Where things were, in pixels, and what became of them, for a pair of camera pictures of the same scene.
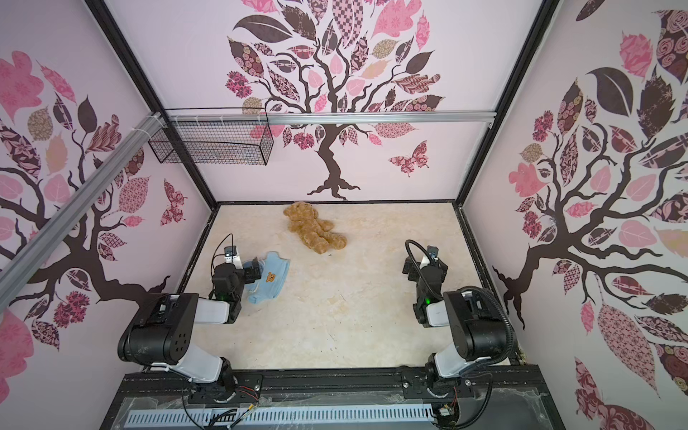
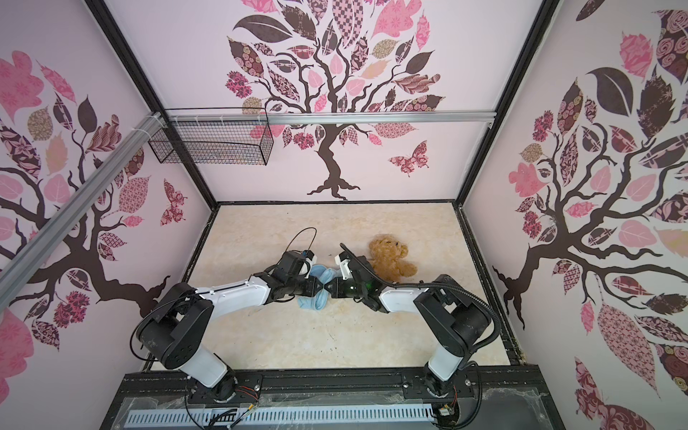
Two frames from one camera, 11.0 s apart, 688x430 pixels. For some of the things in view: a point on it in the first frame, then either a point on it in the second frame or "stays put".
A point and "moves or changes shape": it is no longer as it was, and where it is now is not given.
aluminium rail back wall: [327, 116] stays put
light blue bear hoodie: [269, 285] moves or changes shape
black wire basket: [230, 136] stays put
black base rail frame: [496, 398] stays put
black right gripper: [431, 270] to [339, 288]
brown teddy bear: [316, 233] to [387, 254]
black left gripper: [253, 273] to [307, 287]
